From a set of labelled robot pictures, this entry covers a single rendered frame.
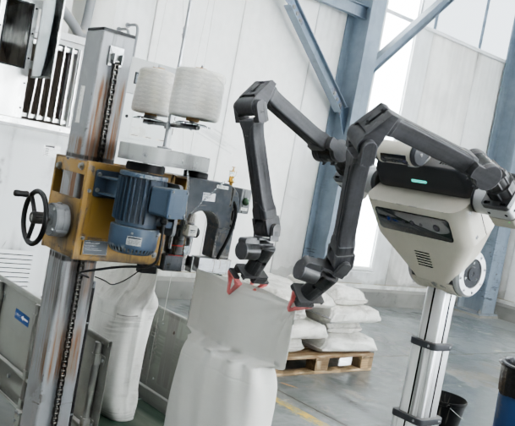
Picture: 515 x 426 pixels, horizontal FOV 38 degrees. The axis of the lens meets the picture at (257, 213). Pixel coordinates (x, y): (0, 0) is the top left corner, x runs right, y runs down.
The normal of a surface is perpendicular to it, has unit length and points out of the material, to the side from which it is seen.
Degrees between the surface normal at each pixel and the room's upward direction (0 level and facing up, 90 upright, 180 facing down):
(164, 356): 90
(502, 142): 90
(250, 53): 90
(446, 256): 130
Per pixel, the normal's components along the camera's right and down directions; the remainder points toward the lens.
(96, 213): 0.62, 0.15
